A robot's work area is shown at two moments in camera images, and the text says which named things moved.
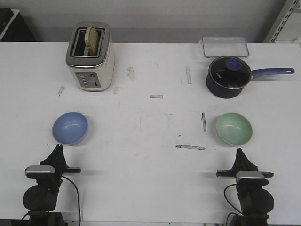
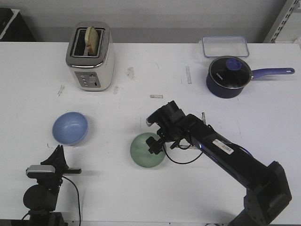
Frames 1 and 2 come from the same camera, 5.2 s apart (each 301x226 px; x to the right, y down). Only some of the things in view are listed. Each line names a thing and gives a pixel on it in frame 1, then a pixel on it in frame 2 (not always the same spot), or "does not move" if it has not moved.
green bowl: x=233 y=129 → x=140 y=153
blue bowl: x=69 y=128 does not move
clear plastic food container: x=215 y=47 does not move
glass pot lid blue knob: x=230 y=72 does not move
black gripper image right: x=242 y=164 → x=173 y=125
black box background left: x=13 y=27 does not move
